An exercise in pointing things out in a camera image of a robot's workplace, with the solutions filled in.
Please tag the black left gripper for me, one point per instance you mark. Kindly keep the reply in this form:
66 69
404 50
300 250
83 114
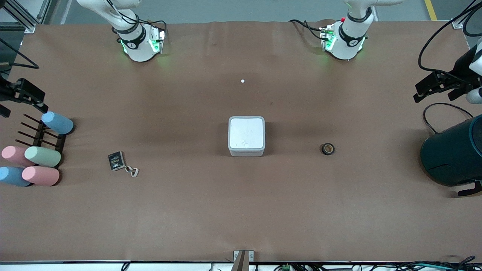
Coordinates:
460 69

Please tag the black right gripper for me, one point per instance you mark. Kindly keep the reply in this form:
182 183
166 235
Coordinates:
4 92

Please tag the black snack packet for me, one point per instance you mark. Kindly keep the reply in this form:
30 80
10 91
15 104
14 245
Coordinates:
116 161

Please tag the grey square storage box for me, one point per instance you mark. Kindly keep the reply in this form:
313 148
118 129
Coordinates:
246 135

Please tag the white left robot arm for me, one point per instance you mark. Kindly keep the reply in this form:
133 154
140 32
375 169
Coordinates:
348 41

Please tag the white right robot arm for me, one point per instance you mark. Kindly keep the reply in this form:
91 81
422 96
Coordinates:
137 45

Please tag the blue foam cylinder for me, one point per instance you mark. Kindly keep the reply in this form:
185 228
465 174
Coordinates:
58 123
13 177

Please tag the black peg rack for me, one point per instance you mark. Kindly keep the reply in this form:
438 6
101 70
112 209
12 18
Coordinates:
38 137

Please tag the green foam cylinder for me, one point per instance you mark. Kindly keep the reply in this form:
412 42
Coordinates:
43 157

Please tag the pink foam cylinder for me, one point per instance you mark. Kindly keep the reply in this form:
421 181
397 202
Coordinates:
13 155
40 176

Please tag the dark teal round container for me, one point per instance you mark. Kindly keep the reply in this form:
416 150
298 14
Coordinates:
455 154

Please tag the black stand foot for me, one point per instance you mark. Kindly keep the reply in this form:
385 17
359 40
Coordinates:
470 189

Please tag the white curled wrapper strip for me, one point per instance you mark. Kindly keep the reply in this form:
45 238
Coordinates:
134 173

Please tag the grey base connector plate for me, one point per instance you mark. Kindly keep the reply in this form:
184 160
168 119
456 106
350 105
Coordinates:
157 39

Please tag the brown table cover mat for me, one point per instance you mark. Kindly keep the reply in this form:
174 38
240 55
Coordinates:
241 207

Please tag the small green connector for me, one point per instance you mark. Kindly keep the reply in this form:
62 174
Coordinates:
286 267

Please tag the aluminium corner frame bracket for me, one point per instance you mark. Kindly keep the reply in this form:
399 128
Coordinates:
457 25

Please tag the aluminium frame profile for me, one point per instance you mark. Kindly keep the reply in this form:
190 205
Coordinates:
22 17

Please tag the metal clamp bracket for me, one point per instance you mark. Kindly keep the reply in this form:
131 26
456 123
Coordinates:
243 258

